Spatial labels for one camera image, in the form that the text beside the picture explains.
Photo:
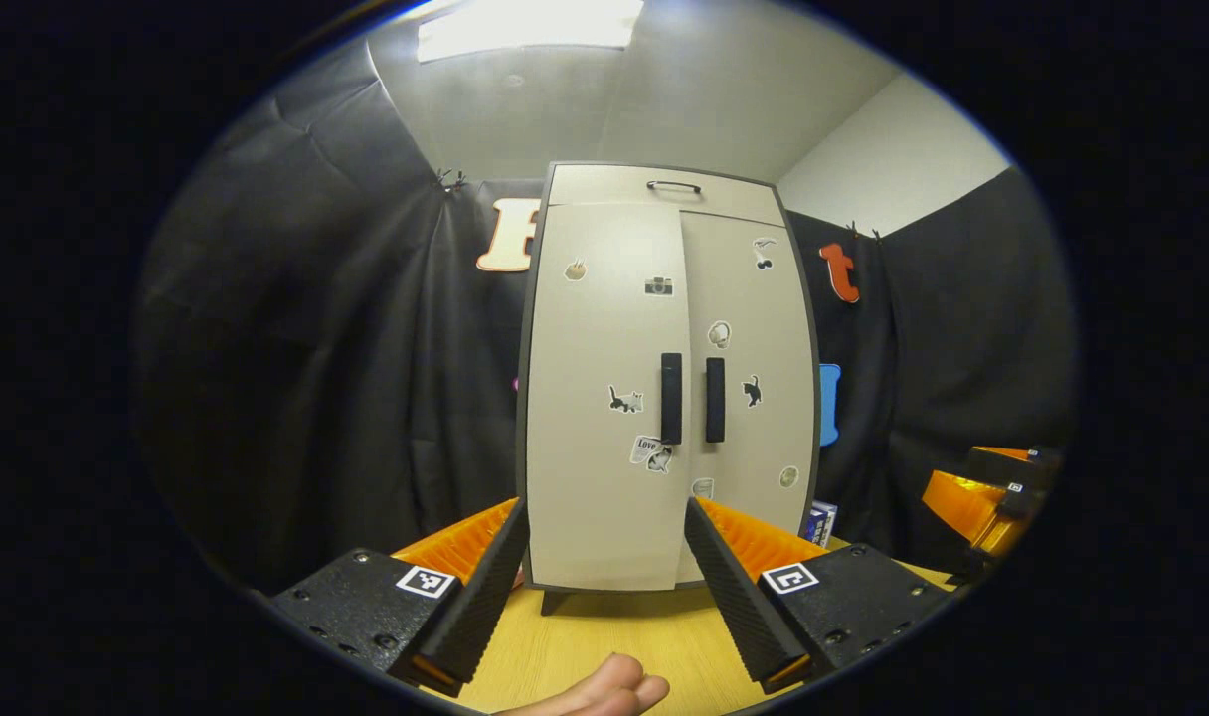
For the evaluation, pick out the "white cabinet drawer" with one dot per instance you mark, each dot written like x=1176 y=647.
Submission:
x=604 y=187

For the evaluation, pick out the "blue printed box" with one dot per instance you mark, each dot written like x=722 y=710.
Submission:
x=820 y=524

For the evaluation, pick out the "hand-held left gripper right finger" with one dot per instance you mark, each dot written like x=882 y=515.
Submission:
x=732 y=597

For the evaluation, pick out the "white cabinet door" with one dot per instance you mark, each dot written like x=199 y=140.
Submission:
x=764 y=328
x=585 y=348

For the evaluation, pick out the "metal cloth clip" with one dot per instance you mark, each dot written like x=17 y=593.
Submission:
x=452 y=179
x=863 y=231

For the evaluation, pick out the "ceiling light panel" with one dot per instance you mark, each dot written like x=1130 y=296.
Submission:
x=525 y=28

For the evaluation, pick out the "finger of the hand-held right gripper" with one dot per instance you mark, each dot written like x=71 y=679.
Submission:
x=1007 y=462
x=962 y=502

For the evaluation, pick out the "white and grey shoe cabinet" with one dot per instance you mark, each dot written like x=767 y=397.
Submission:
x=604 y=328

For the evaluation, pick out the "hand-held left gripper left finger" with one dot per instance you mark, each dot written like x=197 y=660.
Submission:
x=485 y=597

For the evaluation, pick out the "black backdrop cloth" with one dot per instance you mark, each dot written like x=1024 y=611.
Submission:
x=316 y=348

